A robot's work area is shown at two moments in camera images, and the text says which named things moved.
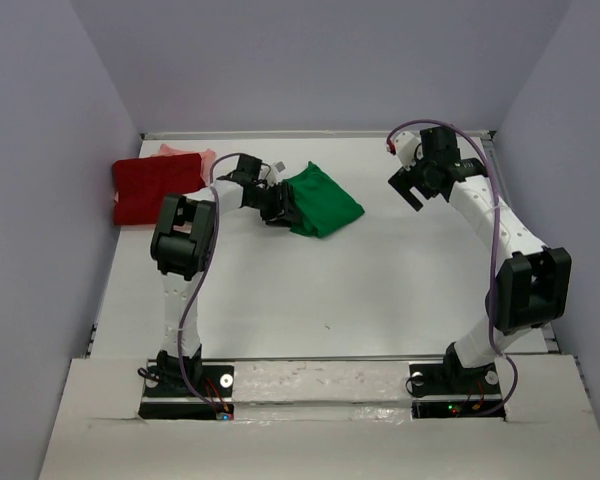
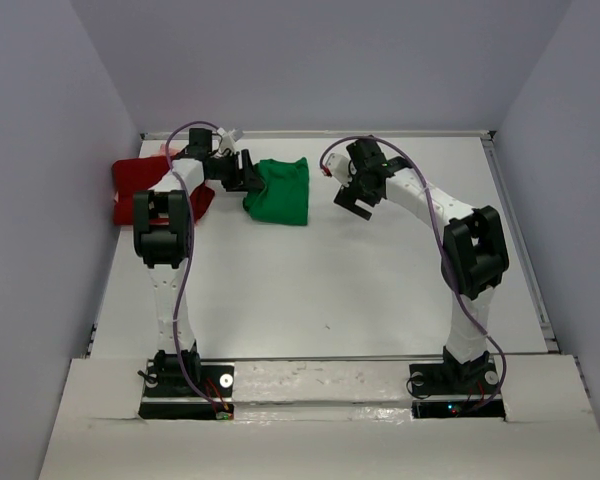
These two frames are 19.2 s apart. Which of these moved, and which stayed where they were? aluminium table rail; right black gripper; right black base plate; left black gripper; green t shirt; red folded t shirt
Moved: right black gripper; left black gripper; green t shirt
Stayed: right black base plate; red folded t shirt; aluminium table rail
